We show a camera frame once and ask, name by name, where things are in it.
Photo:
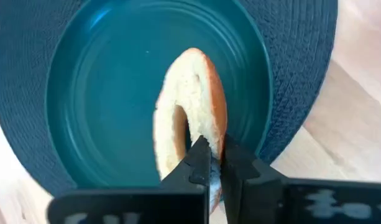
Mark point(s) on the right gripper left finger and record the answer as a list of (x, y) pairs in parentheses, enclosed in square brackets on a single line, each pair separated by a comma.
[(177, 202)]

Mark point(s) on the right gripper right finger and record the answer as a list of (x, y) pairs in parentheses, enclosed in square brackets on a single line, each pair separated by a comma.
[(264, 199)]

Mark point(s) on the bagel half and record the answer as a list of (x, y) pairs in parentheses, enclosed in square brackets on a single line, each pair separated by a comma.
[(190, 87)]

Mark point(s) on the dark teal plate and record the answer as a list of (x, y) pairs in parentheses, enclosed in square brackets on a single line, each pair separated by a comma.
[(109, 93)]

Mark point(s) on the round dark woven placemat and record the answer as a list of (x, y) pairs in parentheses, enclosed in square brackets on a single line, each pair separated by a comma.
[(302, 62)]

